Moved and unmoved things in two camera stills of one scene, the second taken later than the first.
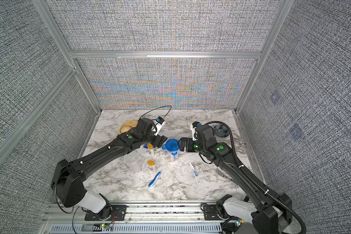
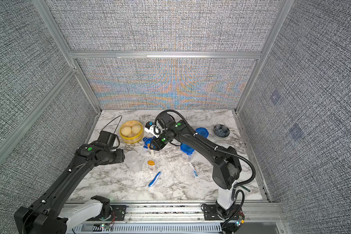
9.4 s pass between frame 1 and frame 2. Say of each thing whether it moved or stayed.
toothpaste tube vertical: stayed
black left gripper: moved
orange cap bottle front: stayed
